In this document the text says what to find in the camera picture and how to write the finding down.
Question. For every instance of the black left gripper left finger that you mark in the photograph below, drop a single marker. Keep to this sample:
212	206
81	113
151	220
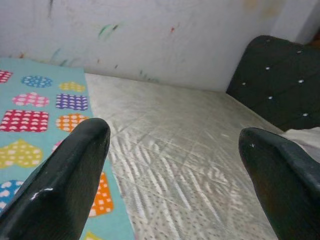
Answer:
57	190

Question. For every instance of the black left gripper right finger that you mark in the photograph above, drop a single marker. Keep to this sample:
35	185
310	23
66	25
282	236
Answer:
287	190

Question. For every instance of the turquoise blanket with colourful hearts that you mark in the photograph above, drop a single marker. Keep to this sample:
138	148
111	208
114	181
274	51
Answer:
52	90

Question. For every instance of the white pillow with tree print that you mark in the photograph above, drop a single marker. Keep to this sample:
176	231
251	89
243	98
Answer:
310	140

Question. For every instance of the dark tufted headboard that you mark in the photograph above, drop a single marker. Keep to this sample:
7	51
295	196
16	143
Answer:
275	87

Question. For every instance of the white quilted mattress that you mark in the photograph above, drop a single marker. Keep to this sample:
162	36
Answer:
175	150

